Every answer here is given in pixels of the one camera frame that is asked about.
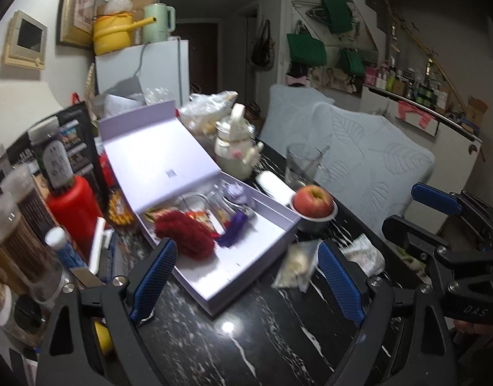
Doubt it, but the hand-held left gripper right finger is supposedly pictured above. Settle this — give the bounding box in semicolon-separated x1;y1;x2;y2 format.
317;239;458;386

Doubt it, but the white ceramic teapot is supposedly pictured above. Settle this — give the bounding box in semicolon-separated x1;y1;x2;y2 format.
213;103;265;181

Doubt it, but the clear plastic bag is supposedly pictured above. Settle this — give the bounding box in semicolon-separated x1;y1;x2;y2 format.
178;90;239;135

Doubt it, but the clear plastic packet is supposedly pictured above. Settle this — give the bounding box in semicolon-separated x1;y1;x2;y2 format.
272;240;323;292

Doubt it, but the glass mug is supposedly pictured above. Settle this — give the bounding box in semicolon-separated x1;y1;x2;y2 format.
285;143;331;191

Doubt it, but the dark hanging bag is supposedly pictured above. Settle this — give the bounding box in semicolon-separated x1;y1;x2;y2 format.
250;20;276;69

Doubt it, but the pink cloth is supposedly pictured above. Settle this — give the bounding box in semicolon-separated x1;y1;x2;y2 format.
397;100;436;129

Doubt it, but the woven fan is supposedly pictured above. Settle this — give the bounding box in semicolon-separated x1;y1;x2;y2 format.
83;64;98;97

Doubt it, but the lilac plush pouch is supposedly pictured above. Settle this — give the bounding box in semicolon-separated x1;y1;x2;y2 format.
220;183;251;210

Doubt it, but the dark wooden door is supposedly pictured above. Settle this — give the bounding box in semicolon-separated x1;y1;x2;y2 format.
176;22;219;93

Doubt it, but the dark jar with grey label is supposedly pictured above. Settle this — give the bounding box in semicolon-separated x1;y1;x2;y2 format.
29;123;76;194

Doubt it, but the yellow enamel pot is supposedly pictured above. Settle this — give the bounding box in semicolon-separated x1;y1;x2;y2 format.
93;13;158;56

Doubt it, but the clear spice jar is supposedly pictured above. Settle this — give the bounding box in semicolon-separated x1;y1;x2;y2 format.
0;193;62;302
0;165;56;242

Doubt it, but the white counter cabinet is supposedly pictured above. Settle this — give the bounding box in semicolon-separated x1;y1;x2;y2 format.
361;84;482;210

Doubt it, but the light blue leaf cushion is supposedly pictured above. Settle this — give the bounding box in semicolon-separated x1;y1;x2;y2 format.
259;84;435;242

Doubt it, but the white fridge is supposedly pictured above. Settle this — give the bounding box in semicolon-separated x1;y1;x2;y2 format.
95;39;190;107

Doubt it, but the row of bottles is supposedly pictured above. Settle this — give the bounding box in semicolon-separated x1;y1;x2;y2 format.
365;62;448;109

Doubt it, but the red apple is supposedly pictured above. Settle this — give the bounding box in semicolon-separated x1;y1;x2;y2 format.
293;185;334;218

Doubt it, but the person's right hand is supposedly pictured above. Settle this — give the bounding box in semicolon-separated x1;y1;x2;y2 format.
451;318;493;354

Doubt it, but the white plastic bag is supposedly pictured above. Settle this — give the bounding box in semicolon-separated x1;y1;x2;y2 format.
104;0;134;14

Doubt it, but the pale green kettle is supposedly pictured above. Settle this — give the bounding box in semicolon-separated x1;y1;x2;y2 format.
143;3;177;45

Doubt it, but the white and blue carton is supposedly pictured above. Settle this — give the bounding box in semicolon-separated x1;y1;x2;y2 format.
88;217;116;278

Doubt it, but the black round lid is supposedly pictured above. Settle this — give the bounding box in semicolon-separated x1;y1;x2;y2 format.
11;293;46;334

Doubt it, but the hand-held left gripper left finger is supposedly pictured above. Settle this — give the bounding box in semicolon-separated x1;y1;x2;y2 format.
35;237;179;386

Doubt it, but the lilac gift box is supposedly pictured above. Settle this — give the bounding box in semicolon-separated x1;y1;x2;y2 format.
98;100;302;317

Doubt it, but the red canister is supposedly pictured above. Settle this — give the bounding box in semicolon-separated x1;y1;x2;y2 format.
46;176;104;252

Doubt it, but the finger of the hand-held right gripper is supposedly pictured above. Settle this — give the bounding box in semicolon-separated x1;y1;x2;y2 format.
411;182;492;230
381;215;472;274

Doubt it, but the metal bowl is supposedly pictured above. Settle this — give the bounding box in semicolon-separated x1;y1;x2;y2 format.
289;201;338;234

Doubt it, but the gold framed picture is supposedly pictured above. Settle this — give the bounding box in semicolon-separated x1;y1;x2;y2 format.
59;0;102;51

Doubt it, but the green tote bag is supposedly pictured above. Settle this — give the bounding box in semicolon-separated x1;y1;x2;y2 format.
287;32;327;67
321;0;354;35
337;48;366;77

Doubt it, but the red fluffy toy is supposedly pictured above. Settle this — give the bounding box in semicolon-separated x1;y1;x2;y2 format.
154;208;216;259

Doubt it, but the purple fluffy item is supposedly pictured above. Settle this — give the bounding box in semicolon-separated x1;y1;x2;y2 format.
216;211;249;248

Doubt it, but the grey paper bag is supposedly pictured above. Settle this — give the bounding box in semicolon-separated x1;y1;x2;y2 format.
104;77;146;117

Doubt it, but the beige intercom panel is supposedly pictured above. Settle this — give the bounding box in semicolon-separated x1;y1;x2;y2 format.
3;10;49;71

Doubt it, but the white rolled towel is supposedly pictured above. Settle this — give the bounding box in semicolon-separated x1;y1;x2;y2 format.
255;170;297;206

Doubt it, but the yellow patterned packet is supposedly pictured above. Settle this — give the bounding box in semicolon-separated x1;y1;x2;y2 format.
107;191;136;226

